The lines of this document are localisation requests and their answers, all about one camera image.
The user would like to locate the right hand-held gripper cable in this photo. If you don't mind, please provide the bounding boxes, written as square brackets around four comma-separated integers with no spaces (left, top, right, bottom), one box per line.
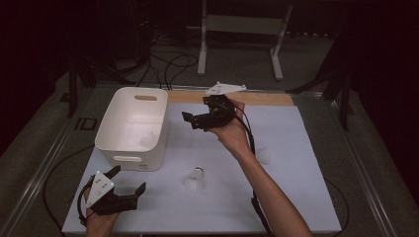
[230,103,350,237]

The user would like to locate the black stand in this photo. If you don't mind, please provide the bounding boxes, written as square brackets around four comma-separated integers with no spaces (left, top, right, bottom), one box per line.
[67,53,136,119]
[286,65,355,132]

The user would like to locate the white metal stand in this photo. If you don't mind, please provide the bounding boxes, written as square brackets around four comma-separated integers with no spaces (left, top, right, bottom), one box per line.
[196,0,294,82]

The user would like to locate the person's left hand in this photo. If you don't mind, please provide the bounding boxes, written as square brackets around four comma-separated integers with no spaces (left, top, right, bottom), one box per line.
[83,186,120,237]

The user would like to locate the black floor cables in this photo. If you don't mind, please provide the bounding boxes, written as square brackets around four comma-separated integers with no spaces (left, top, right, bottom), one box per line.
[136,33,200,91]

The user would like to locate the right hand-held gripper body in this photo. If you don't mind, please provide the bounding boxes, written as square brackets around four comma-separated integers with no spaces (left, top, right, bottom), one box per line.
[191,81,247,132]

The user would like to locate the white plastic bin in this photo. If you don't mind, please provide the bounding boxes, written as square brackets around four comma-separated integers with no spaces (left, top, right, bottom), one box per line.
[94,86,170,172]

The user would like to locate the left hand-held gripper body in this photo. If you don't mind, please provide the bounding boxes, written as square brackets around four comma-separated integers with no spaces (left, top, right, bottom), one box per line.
[84,170,138,216]

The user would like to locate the black floor plate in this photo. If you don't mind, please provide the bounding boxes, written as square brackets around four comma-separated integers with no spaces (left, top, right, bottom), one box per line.
[73,117,99,131]

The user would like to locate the metal floor rail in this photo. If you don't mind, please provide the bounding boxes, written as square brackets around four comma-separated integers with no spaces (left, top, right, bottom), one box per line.
[324,93,401,237]
[0,86,100,237]

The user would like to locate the person's right hand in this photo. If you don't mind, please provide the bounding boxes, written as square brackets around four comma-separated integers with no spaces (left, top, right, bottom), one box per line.
[207,99,257,161]

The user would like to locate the light blue table mat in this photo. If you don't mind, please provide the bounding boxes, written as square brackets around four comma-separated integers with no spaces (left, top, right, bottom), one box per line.
[61,102,343,235]

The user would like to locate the hand-held gripper cable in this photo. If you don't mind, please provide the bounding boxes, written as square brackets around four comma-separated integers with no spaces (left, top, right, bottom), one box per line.
[42,144,98,235]
[230,103,350,237]

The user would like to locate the left hand-held gripper cable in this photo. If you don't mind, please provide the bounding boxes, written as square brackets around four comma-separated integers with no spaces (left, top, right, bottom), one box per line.
[42,144,98,235]

